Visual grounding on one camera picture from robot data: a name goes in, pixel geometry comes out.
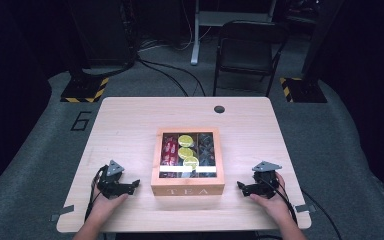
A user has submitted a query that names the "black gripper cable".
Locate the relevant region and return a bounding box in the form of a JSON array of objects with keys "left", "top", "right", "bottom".
[
  {"left": 257, "top": 176, "right": 343, "bottom": 240},
  {"left": 84, "top": 165, "right": 109, "bottom": 223}
]

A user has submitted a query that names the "black folding chair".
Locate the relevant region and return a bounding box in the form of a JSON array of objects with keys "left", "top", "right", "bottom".
[{"left": 212, "top": 20, "right": 290, "bottom": 98}]

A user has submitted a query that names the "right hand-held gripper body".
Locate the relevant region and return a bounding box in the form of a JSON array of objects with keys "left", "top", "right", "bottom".
[{"left": 251, "top": 160, "right": 283, "bottom": 200}]

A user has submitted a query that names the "row of red sachets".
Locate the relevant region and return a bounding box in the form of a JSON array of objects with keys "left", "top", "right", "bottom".
[{"left": 160, "top": 133, "right": 181, "bottom": 167}]

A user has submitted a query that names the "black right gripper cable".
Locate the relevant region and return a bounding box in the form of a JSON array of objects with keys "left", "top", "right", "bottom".
[{"left": 257, "top": 176, "right": 343, "bottom": 240}]

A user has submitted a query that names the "person's right hand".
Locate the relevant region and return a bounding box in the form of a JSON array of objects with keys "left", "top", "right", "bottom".
[{"left": 249, "top": 171, "right": 293, "bottom": 222}]

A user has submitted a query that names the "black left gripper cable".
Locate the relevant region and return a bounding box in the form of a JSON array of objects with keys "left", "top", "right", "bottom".
[{"left": 84, "top": 165, "right": 109, "bottom": 223}]

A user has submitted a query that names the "white floor cable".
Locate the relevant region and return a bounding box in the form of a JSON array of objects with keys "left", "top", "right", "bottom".
[{"left": 138, "top": 0, "right": 214, "bottom": 53}]

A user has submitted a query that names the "grey tape strip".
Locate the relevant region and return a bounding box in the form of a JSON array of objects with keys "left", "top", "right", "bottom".
[
  {"left": 294, "top": 203, "right": 317, "bottom": 214},
  {"left": 50, "top": 204, "right": 75, "bottom": 222}
]

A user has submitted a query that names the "black floor cable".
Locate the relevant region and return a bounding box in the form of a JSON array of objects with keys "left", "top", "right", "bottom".
[{"left": 135, "top": 57, "right": 208, "bottom": 98}]

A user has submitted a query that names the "black stand with striped base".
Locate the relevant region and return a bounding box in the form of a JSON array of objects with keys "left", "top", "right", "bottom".
[
  {"left": 60, "top": 0, "right": 138, "bottom": 104},
  {"left": 278, "top": 0, "right": 347, "bottom": 104}
]

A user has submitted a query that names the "yellow-green coffee capsule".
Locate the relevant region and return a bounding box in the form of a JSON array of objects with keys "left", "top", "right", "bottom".
[
  {"left": 177, "top": 134, "right": 195, "bottom": 148},
  {"left": 177, "top": 146, "right": 195, "bottom": 160},
  {"left": 182, "top": 155, "right": 200, "bottom": 170}
]

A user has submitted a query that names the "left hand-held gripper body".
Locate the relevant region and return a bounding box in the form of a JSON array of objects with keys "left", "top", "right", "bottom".
[{"left": 96, "top": 159, "right": 136, "bottom": 200}]

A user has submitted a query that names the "white desk frame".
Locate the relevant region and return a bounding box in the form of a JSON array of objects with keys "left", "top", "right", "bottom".
[{"left": 189, "top": 0, "right": 278, "bottom": 66}]

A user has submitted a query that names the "row of dark sachets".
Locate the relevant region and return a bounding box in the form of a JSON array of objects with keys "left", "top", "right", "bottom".
[{"left": 197, "top": 132, "right": 217, "bottom": 166}]

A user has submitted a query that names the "person's left hand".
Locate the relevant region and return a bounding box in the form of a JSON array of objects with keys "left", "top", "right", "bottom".
[{"left": 91, "top": 182, "right": 129, "bottom": 222}]

